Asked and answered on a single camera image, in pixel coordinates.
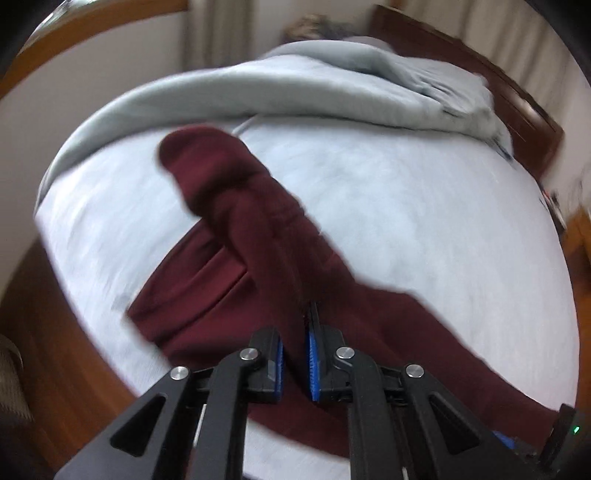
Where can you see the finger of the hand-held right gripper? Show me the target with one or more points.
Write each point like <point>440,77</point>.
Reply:
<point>504,439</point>

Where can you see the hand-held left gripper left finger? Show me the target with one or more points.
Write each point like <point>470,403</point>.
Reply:
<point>278,369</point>

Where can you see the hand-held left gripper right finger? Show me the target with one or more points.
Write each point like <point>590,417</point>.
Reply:
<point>314,364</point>

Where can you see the maroon pants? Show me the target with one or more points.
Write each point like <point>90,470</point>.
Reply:
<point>258,217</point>

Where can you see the bed with white sheet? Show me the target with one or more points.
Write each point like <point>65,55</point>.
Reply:
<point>415,207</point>

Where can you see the wooden desk cabinet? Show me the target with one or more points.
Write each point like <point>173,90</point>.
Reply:
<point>579,244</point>

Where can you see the grey duvet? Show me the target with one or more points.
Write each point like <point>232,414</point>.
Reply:
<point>277,87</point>

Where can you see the dark wooden headboard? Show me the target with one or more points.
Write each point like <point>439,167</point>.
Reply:
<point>508,92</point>

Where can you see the camouflage patterned pillow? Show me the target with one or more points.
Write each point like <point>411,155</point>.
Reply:
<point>314,25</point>

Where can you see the beige curtain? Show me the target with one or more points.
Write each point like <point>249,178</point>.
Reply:
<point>461,27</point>

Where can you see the curved wooden trim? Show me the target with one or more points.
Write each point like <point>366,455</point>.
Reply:
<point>69,50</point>

